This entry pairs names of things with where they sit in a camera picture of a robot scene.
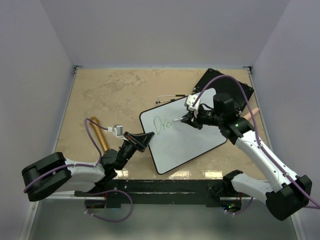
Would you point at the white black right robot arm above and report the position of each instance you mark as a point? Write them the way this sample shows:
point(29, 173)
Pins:
point(283, 192)

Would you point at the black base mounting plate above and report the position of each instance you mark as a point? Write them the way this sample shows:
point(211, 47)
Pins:
point(208, 192)

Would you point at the black wire whiteboard stand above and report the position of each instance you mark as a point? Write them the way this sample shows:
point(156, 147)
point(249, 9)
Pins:
point(168, 98)

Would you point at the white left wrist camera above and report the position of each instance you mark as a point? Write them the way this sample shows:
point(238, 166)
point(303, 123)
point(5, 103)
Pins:
point(116, 130)

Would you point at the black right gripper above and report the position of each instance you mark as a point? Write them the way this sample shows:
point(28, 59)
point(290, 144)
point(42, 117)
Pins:
point(195, 122)

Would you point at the pink beige cylinder toy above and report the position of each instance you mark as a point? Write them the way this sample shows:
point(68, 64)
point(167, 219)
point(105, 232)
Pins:
point(252, 113)

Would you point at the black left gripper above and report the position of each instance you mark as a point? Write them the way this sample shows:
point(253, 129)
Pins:
point(139, 141)

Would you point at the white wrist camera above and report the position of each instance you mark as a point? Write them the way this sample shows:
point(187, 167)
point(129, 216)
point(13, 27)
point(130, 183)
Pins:
point(191, 103)
point(116, 130)

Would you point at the gold toy microphone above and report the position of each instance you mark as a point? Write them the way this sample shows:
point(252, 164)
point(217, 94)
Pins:
point(99, 133)

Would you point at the white whiteboard black frame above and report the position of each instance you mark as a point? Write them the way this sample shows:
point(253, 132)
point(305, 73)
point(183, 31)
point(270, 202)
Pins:
point(175, 143)

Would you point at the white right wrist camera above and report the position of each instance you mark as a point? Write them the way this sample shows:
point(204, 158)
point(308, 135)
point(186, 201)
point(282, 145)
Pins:
point(191, 103)

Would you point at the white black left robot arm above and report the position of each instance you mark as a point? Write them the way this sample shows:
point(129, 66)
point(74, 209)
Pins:
point(56, 173)

